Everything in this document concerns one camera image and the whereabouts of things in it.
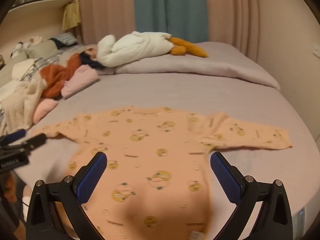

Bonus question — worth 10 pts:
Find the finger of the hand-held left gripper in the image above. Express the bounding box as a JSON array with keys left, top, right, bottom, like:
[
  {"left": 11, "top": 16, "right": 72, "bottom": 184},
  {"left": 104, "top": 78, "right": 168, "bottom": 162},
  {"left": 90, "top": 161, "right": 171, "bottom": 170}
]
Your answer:
[
  {"left": 0, "top": 129, "right": 27, "bottom": 143},
  {"left": 14, "top": 133, "right": 47, "bottom": 153}
]

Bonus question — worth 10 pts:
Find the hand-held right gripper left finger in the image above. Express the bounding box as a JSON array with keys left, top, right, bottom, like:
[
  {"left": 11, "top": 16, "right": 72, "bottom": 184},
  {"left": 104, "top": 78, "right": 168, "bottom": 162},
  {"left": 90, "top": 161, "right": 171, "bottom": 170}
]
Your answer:
[{"left": 26, "top": 152, "right": 108, "bottom": 240}]

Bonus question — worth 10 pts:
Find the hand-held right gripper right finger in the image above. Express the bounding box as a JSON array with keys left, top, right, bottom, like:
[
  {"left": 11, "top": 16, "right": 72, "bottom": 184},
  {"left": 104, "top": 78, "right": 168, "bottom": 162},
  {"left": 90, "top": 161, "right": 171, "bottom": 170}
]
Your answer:
[{"left": 209, "top": 152, "right": 293, "bottom": 240}]

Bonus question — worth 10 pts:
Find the peach cartoon print shirt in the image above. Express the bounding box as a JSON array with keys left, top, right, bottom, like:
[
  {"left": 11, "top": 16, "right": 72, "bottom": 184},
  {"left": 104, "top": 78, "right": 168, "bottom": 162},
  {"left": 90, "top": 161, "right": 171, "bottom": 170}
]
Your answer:
[{"left": 32, "top": 106, "right": 293, "bottom": 240}]

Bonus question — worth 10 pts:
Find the pink soft cloth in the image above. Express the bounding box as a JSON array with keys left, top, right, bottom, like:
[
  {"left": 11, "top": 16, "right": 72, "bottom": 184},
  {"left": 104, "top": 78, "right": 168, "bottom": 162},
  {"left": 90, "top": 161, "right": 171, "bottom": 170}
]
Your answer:
[{"left": 34, "top": 99, "right": 59, "bottom": 124}]

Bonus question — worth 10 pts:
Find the cream fuzzy blanket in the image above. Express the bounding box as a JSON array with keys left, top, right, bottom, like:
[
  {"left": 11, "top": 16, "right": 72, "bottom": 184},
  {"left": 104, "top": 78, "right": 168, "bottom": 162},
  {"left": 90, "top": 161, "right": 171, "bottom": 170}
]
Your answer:
[{"left": 0, "top": 76, "right": 47, "bottom": 135}]

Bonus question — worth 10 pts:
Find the rust orange fuzzy garment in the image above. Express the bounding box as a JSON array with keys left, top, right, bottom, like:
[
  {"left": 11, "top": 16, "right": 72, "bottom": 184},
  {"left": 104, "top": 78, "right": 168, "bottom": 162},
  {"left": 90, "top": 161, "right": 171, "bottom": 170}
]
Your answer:
[{"left": 40, "top": 54, "right": 84, "bottom": 99}]

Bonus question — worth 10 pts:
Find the pink folded garment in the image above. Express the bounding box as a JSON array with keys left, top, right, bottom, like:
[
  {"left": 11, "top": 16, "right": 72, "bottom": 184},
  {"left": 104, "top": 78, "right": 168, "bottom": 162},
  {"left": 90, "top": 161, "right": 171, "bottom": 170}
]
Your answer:
[{"left": 61, "top": 66, "right": 100, "bottom": 99}]

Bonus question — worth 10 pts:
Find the plaid cloth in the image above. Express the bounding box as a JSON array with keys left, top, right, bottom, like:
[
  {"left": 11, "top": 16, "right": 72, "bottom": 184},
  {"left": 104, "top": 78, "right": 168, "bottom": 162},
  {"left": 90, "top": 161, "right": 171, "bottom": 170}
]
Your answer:
[{"left": 20, "top": 55, "right": 60, "bottom": 80}]

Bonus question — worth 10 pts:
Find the small white plush toy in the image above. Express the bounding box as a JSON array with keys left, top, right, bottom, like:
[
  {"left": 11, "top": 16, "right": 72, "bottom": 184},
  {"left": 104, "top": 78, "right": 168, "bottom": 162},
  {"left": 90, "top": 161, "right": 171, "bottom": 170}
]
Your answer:
[{"left": 11, "top": 36, "right": 43, "bottom": 58}]

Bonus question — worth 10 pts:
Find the grey pillow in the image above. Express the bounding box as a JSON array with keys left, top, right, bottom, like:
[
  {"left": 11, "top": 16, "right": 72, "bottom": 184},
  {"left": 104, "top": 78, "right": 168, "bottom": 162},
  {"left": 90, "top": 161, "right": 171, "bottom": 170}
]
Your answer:
[{"left": 25, "top": 39, "right": 63, "bottom": 59}]

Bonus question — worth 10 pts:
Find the dark navy garment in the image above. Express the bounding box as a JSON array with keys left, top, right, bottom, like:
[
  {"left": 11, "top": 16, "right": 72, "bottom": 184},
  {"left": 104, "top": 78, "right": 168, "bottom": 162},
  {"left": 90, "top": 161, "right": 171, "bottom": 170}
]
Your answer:
[{"left": 79, "top": 50, "right": 105, "bottom": 69}]

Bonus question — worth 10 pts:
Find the bed with lilac sheet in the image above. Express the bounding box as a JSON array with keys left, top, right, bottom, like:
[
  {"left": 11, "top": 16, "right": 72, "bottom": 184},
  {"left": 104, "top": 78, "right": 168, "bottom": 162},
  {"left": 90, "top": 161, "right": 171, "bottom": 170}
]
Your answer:
[{"left": 0, "top": 41, "right": 320, "bottom": 240}]

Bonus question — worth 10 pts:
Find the lilac folded quilt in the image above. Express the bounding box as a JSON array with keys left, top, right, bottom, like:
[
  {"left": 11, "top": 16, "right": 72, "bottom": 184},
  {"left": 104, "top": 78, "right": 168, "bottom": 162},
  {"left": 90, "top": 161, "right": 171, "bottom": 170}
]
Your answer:
[{"left": 115, "top": 41, "right": 280, "bottom": 90}]

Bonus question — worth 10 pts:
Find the yellow hanging cloth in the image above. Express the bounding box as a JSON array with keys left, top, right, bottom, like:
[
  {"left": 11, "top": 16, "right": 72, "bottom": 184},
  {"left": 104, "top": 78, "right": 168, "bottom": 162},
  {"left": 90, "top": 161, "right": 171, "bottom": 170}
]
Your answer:
[{"left": 62, "top": 1, "right": 80, "bottom": 30}]

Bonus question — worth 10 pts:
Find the beige headboard shelf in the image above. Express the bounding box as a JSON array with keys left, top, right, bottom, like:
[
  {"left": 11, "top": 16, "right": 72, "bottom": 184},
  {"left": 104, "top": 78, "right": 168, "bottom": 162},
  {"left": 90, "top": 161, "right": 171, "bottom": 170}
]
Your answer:
[{"left": 10, "top": 0, "right": 75, "bottom": 14}]

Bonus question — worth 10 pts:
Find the white goose plush toy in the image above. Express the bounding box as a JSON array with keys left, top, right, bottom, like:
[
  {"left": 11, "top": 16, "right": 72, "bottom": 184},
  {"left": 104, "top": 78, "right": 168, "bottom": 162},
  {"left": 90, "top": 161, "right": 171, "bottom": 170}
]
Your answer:
[{"left": 96, "top": 31, "right": 209, "bottom": 68}]

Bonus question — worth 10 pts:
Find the pink curtain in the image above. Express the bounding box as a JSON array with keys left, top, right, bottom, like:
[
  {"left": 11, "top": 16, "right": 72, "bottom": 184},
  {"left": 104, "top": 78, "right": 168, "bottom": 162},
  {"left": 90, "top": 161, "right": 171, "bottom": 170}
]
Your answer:
[
  {"left": 77, "top": 0, "right": 137, "bottom": 45},
  {"left": 205, "top": 0, "right": 263, "bottom": 63}
]

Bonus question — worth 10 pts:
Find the teal curtain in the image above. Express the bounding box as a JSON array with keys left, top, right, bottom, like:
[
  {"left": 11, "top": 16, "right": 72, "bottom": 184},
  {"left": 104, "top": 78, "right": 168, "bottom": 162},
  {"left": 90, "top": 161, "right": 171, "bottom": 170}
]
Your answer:
[{"left": 133, "top": 0, "right": 208, "bottom": 42}]

